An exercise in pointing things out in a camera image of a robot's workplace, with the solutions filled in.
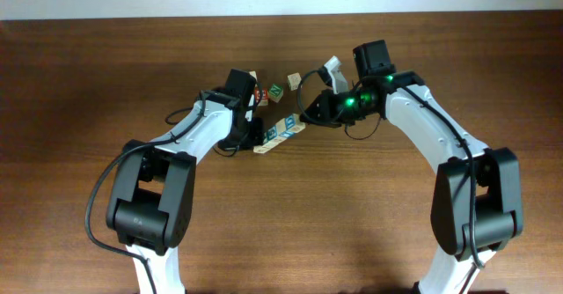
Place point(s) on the plain wooden block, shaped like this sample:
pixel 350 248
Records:
pixel 294 80
pixel 253 74

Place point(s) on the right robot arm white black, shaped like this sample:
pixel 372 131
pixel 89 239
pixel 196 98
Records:
pixel 477 201

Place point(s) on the plain wooden block top left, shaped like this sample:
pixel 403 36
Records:
pixel 253 74

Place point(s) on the green V wooden block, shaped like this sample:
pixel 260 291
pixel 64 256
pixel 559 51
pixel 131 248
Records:
pixel 268 138

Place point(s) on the wooden block number 2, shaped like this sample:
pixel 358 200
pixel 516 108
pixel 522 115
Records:
pixel 262 149

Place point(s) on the blue D wooden block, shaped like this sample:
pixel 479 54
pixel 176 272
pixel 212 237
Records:
pixel 294 124

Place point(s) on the blue 5 wooden block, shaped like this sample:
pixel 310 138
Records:
pixel 278 134

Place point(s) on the wooden block blue side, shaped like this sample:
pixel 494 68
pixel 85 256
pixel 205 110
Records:
pixel 283 127

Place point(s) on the plain wooden block top middle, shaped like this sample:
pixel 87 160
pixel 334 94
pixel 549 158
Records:
pixel 294 80

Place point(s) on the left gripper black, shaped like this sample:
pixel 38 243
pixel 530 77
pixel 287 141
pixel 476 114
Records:
pixel 256 138

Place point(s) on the red U wooden block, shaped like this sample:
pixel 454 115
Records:
pixel 261 97

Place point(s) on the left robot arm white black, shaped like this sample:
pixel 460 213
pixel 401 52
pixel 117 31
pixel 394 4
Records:
pixel 151 201

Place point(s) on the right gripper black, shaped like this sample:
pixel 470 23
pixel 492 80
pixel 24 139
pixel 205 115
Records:
pixel 322 103

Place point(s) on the green N wooden block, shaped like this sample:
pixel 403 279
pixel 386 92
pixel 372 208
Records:
pixel 275 93

